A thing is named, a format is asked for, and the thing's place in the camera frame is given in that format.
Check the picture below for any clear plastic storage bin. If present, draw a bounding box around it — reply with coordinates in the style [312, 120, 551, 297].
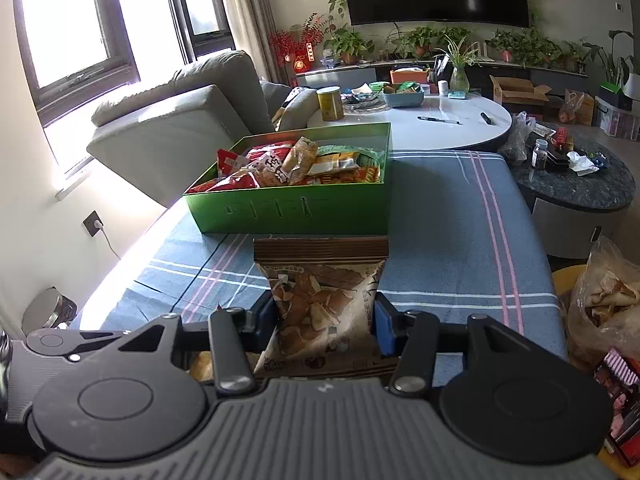
[593, 96, 640, 142]

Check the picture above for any bread loaf bag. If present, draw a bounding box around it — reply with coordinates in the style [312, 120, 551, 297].
[282, 136, 318, 185]

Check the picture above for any orange red noodle snack bag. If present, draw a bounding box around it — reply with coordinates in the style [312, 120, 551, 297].
[306, 166, 380, 185]

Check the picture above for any white oval coffee table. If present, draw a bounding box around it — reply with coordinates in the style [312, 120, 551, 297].
[307, 94, 512, 151]

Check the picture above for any red flower decoration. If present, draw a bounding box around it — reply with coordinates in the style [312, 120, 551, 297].
[269, 13, 328, 74]

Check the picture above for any grey curtain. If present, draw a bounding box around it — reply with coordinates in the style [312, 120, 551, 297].
[222, 0, 288, 84]

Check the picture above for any blue plaid tablecloth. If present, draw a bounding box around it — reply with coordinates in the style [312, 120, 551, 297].
[74, 151, 566, 356]

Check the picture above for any brown cookie snack bag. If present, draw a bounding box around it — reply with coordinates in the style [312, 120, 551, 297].
[254, 236, 395, 378]

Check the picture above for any dark glass jar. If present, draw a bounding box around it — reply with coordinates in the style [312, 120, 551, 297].
[530, 139, 548, 170]

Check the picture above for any dark marble round table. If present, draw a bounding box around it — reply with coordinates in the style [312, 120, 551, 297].
[511, 127, 636, 261]

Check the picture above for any red chip bag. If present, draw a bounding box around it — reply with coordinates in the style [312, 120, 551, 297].
[188, 141, 293, 194]

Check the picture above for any yellow tin can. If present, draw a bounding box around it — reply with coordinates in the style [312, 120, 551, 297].
[317, 86, 344, 122]

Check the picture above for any clear plastic bag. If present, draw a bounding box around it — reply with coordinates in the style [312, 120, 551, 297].
[498, 112, 537, 165]

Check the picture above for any green snack packet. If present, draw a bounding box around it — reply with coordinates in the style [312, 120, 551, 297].
[317, 144, 366, 157]

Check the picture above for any glass vase with plant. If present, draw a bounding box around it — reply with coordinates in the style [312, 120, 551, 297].
[442, 35, 480, 93]

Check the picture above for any black marker pen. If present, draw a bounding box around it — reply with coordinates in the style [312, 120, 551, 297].
[418, 116, 462, 126]

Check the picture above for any tv console cabinet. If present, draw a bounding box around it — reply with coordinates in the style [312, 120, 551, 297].
[294, 56, 591, 99]

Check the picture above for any cardboard box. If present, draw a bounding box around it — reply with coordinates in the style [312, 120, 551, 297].
[490, 76, 551, 105]

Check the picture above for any grey sofa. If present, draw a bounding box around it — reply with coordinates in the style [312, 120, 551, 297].
[87, 50, 319, 207]

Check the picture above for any blue snack tray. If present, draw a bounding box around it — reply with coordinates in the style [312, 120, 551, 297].
[382, 84, 424, 108]

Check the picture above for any tall leafy floor plant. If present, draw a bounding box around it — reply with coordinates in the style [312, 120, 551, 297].
[582, 29, 639, 88]

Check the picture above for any wall power socket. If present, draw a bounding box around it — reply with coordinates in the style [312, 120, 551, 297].
[82, 211, 104, 237]

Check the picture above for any orange storage box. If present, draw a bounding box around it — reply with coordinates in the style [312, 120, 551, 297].
[390, 66, 430, 84]

